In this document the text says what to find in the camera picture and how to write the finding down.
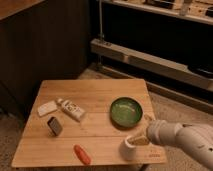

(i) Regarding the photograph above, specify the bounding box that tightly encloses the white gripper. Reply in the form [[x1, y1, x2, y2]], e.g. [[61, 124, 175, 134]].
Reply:
[[129, 114, 183, 146]]

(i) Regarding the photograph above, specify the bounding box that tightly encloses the white ceramic cup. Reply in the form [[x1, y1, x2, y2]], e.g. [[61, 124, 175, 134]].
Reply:
[[119, 136, 136, 161]]

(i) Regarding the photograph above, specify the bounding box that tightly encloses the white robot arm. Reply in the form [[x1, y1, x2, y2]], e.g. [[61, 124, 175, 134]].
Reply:
[[128, 117, 213, 171]]

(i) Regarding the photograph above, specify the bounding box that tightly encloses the green bowl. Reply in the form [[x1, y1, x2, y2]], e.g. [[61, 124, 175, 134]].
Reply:
[[109, 97, 143, 128]]

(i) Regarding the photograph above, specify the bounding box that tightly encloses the wooden table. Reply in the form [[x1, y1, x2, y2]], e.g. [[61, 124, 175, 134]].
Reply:
[[11, 78, 168, 168]]

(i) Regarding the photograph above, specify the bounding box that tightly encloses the orange carrot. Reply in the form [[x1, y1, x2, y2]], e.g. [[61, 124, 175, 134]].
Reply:
[[74, 145, 91, 165]]

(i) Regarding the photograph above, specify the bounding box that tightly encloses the white lotion bottle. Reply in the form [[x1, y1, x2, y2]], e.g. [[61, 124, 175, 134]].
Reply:
[[56, 98, 85, 122]]

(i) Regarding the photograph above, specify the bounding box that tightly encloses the metal pole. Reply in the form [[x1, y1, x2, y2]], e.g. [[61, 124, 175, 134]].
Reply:
[[97, 0, 104, 70]]

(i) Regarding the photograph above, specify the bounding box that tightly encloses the small brown box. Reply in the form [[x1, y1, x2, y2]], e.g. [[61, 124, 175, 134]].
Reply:
[[47, 117, 63, 136]]

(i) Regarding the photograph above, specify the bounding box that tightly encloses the wooden shelf beam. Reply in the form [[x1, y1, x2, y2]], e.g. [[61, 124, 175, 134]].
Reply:
[[90, 39, 213, 92]]

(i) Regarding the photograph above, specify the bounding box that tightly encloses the upper wooden shelf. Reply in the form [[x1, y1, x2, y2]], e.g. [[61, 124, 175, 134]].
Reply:
[[102, 0, 213, 26]]

